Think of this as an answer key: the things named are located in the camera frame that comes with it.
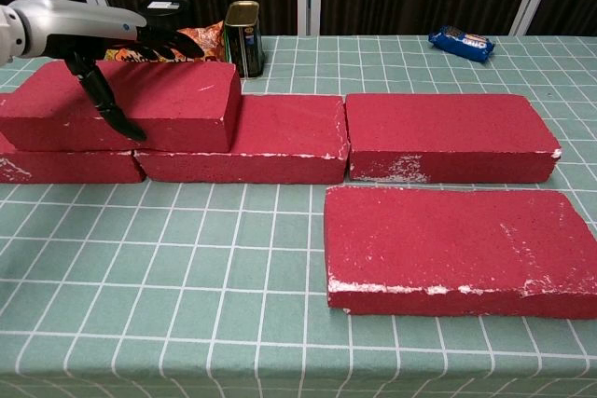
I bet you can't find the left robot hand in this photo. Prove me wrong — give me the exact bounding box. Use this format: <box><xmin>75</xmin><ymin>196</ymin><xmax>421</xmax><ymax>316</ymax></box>
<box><xmin>21</xmin><ymin>0</ymin><xmax>206</xmax><ymax>142</ymax></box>

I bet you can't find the red foam brick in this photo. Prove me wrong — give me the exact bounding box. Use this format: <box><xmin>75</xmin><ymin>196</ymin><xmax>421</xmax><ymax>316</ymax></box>
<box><xmin>344</xmin><ymin>92</ymin><xmax>563</xmax><ymax>185</ymax></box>
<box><xmin>0</xmin><ymin>134</ymin><xmax>147</xmax><ymax>185</ymax></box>
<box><xmin>0</xmin><ymin>60</ymin><xmax>243</xmax><ymax>154</ymax></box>
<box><xmin>132</xmin><ymin>94</ymin><xmax>351</xmax><ymax>185</ymax></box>
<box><xmin>324</xmin><ymin>185</ymin><xmax>597</xmax><ymax>322</ymax></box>

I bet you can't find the black cylindrical canister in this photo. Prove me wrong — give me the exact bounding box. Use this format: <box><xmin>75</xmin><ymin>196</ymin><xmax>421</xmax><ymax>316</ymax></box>
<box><xmin>138</xmin><ymin>0</ymin><xmax>192</xmax><ymax>32</ymax></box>

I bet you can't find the green orange snack bag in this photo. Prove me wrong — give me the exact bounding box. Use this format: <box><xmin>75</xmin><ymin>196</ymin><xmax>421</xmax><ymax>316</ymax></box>
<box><xmin>104</xmin><ymin>20</ymin><xmax>230</xmax><ymax>65</ymax></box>

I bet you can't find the gold-lidded dark tin can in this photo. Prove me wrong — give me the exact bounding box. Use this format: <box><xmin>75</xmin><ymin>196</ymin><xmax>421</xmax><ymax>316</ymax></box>
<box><xmin>223</xmin><ymin>0</ymin><xmax>266</xmax><ymax>80</ymax></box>

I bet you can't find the green checkered tablecloth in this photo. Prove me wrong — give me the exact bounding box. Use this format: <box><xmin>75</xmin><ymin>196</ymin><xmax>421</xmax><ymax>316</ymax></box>
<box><xmin>0</xmin><ymin>34</ymin><xmax>597</xmax><ymax>398</ymax></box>

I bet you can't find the blue cookie packet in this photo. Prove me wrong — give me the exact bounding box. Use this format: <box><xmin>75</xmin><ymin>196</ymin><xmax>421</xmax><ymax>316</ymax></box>
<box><xmin>427</xmin><ymin>25</ymin><xmax>497</xmax><ymax>65</ymax></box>

